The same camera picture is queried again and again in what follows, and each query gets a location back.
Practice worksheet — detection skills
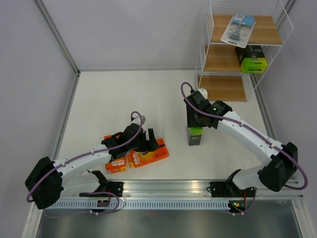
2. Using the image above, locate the orange razor box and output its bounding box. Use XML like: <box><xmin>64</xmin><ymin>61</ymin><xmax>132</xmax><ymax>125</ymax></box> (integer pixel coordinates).
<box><xmin>102</xmin><ymin>132</ymin><xmax>127</xmax><ymax>174</ymax></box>
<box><xmin>126</xmin><ymin>138</ymin><xmax>169</xmax><ymax>169</ymax></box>

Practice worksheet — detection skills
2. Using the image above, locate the green black razor box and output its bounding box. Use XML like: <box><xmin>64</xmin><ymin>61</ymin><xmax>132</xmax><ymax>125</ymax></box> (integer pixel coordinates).
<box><xmin>235</xmin><ymin>45</ymin><xmax>268</xmax><ymax>74</ymax></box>
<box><xmin>186</xmin><ymin>127</ymin><xmax>203</xmax><ymax>146</ymax></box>

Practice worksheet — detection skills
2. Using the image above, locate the blue clear razor blister pack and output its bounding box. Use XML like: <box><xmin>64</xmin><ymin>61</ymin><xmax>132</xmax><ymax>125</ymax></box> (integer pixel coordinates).
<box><xmin>220</xmin><ymin>14</ymin><xmax>256</xmax><ymax>49</ymax></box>

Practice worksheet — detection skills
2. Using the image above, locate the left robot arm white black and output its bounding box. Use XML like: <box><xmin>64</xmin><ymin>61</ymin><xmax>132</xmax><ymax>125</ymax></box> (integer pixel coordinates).
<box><xmin>25</xmin><ymin>122</ymin><xmax>163</xmax><ymax>209</ymax></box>

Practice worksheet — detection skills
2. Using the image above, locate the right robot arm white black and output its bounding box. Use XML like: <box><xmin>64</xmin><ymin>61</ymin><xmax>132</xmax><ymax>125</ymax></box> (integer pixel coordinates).
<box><xmin>184</xmin><ymin>90</ymin><xmax>298</xmax><ymax>196</ymax></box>

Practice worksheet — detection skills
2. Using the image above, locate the orange razor box front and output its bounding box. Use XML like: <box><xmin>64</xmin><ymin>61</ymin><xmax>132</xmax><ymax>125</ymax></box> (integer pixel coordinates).
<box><xmin>102</xmin><ymin>132</ymin><xmax>127</xmax><ymax>174</ymax></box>

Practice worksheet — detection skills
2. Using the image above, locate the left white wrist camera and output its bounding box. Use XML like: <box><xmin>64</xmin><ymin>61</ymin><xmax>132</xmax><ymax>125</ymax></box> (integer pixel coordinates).
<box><xmin>131</xmin><ymin>115</ymin><xmax>146</xmax><ymax>126</ymax></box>

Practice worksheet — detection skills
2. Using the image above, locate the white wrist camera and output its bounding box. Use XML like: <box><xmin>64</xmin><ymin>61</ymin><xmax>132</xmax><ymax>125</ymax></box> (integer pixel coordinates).
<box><xmin>197</xmin><ymin>88</ymin><xmax>208</xmax><ymax>99</ymax></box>
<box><xmin>131</xmin><ymin>115</ymin><xmax>146</xmax><ymax>126</ymax></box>

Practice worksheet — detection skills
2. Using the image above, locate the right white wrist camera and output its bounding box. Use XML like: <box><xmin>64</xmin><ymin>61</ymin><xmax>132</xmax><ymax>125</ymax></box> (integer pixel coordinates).
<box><xmin>197</xmin><ymin>88</ymin><xmax>208</xmax><ymax>99</ymax></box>

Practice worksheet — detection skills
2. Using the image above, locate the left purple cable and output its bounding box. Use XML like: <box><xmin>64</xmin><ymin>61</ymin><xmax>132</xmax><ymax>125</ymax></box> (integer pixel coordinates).
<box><xmin>26</xmin><ymin>111</ymin><xmax>146</xmax><ymax>219</ymax></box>

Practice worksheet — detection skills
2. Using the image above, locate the aluminium rail frame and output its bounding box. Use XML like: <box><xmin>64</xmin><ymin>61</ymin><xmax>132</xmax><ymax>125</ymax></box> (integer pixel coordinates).
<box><xmin>43</xmin><ymin>176</ymin><xmax>303</xmax><ymax>203</ymax></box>

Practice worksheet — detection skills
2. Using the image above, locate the white slotted cable duct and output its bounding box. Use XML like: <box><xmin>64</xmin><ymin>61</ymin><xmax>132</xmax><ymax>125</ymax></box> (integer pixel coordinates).
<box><xmin>49</xmin><ymin>199</ymin><xmax>230</xmax><ymax>210</ymax></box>

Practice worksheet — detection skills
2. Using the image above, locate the aluminium corner post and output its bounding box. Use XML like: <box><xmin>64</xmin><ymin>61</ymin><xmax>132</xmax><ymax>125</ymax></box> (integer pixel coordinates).
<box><xmin>33</xmin><ymin>0</ymin><xmax>80</xmax><ymax>76</ymax></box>

